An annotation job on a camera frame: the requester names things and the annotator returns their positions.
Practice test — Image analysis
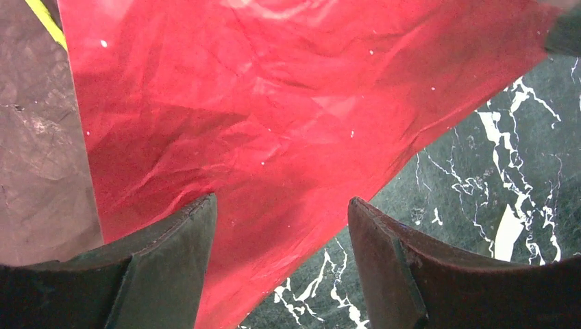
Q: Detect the yellow fake flower bunch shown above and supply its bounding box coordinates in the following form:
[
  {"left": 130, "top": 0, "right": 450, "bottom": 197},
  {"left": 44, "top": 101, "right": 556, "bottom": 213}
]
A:
[{"left": 25, "top": 0, "right": 68, "bottom": 51}]

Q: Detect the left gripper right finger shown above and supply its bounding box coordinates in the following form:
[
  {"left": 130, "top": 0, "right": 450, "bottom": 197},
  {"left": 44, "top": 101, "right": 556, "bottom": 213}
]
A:
[{"left": 348, "top": 197, "right": 580, "bottom": 328}]

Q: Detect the red wrapping paper sheet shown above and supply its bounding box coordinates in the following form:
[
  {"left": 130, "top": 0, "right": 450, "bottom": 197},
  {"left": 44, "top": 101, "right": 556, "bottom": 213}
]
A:
[{"left": 0, "top": 0, "right": 564, "bottom": 329}]

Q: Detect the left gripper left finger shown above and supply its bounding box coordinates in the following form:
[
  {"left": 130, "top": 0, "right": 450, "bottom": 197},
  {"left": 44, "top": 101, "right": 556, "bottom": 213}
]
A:
[{"left": 1, "top": 194, "right": 217, "bottom": 328}]

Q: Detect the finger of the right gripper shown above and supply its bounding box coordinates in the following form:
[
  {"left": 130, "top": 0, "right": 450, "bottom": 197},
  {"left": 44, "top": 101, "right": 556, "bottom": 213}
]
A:
[{"left": 545, "top": 2, "right": 580, "bottom": 57}]

